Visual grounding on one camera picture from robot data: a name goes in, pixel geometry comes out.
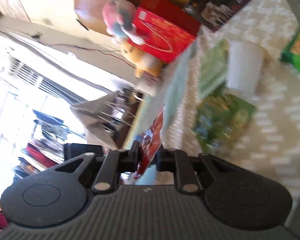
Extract pink blue plush toy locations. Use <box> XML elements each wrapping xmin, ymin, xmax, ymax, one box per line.
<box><xmin>102</xmin><ymin>0</ymin><xmax>144</xmax><ymax>45</ymax></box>

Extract yellow duck plush toy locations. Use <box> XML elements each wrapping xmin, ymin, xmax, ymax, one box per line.
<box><xmin>120</xmin><ymin>40</ymin><xmax>165</xmax><ymax>78</ymax></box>

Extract red snack packet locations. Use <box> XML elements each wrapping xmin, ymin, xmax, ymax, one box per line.
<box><xmin>133</xmin><ymin>108</ymin><xmax>164</xmax><ymax>179</ymax></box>

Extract dark green snack packet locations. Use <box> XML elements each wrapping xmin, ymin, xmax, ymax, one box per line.
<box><xmin>192</xmin><ymin>90</ymin><xmax>256</xmax><ymax>155</ymax></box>

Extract white enamel mug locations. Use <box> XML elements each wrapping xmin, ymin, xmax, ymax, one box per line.
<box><xmin>133</xmin><ymin>72</ymin><xmax>161</xmax><ymax>101</ymax></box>

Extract red gift box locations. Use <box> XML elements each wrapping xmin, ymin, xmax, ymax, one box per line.
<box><xmin>133</xmin><ymin>0</ymin><xmax>200</xmax><ymax>63</ymax></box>

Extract white round jelly cup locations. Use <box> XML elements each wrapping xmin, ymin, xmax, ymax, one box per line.
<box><xmin>226</xmin><ymin>41</ymin><xmax>266</xmax><ymax>95</ymax></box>

